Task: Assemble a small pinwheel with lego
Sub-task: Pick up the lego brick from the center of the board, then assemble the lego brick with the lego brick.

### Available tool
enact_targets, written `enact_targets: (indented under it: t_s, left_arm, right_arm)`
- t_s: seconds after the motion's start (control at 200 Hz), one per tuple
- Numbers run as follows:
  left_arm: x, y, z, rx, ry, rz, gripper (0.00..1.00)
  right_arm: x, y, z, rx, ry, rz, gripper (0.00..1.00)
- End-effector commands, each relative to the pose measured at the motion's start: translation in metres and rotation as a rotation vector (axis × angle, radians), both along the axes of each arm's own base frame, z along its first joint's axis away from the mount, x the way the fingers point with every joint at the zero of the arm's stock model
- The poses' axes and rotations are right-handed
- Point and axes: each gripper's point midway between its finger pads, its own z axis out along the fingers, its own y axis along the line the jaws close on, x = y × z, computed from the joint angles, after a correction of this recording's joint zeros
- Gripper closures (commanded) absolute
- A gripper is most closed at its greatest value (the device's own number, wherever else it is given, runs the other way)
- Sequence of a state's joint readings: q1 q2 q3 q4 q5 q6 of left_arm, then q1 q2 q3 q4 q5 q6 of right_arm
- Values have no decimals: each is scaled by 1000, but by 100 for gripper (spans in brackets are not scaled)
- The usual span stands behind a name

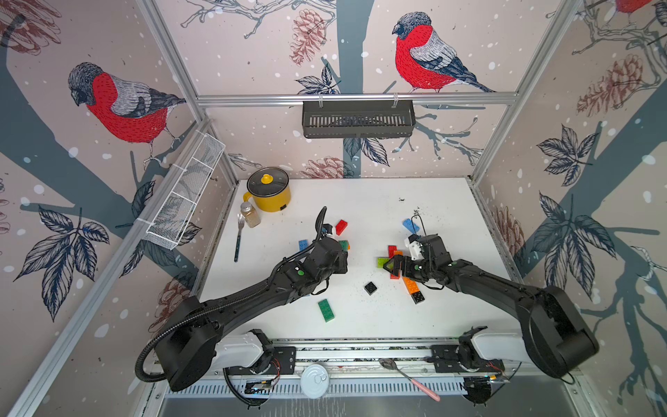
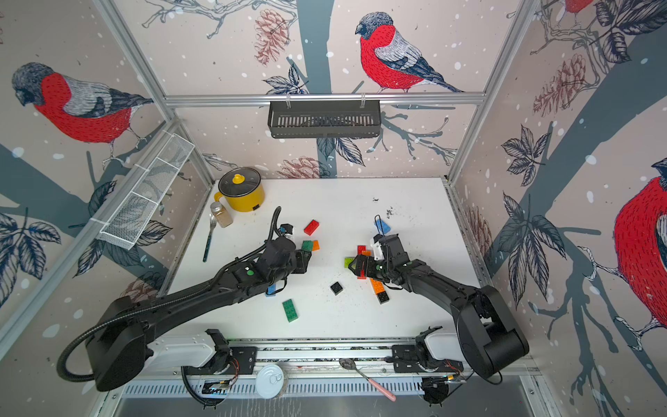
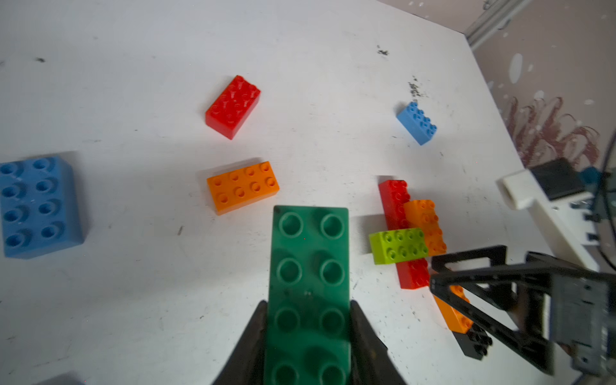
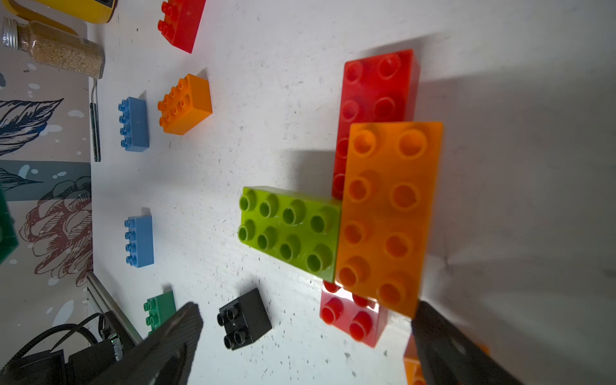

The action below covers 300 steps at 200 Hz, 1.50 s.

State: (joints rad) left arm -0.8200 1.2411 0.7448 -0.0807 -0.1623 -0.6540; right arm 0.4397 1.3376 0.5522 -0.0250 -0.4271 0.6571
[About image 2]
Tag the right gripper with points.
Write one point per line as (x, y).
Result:
(369, 270)

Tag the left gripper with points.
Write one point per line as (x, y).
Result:
(300, 255)

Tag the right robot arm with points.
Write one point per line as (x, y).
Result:
(490, 338)

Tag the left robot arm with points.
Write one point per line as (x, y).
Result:
(115, 351)

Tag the red lego brick back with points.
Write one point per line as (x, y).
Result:
(311, 227)

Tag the orange lego brick front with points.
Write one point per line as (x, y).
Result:
(377, 286)

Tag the black small lego brick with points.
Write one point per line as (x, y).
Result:
(336, 288)

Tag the black lego brick attached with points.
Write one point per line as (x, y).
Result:
(382, 297)

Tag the light blue lego brick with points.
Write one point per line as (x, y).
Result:
(382, 227)

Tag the dark green lego brick front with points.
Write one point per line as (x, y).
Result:
(290, 310)

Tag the small glass jar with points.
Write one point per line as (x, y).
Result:
(222, 216)

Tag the yellow pot with lid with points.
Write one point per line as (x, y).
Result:
(242, 189)

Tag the white round lid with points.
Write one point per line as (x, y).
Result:
(270, 382)

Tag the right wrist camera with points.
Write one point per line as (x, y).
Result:
(376, 248)

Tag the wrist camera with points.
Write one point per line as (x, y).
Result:
(376, 248)
(286, 229)

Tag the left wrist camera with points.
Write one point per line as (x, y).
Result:
(286, 229)

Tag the pink handled spoon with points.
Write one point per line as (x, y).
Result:
(349, 364)

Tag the teal handled spoon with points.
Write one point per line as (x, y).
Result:
(211, 230)

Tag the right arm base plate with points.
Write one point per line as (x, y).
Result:
(407, 359)

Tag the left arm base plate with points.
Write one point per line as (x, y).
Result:
(235, 361)

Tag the black wire shelf basket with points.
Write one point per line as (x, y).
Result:
(324, 119)

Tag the white wire wall basket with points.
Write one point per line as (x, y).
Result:
(150, 181)

